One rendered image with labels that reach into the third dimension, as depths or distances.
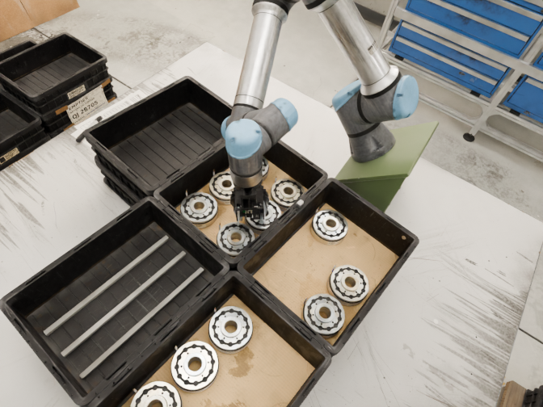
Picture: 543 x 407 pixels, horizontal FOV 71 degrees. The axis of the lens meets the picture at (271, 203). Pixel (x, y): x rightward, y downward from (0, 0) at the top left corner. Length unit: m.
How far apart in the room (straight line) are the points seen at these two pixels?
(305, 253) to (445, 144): 1.97
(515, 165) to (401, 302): 1.97
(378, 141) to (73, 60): 1.60
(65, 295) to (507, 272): 1.30
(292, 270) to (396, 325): 0.36
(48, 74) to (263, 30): 1.39
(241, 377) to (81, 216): 0.71
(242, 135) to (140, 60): 2.34
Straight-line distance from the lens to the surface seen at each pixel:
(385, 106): 1.15
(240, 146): 0.78
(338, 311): 0.99
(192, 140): 1.29
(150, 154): 1.26
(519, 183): 2.94
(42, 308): 1.07
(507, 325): 1.39
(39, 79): 2.20
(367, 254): 1.11
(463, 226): 1.49
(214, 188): 1.12
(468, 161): 2.85
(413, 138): 1.31
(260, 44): 1.03
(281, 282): 1.02
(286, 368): 0.96
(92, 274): 1.07
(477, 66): 2.78
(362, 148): 1.28
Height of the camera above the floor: 1.76
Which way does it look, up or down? 55 degrees down
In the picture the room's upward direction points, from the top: 11 degrees clockwise
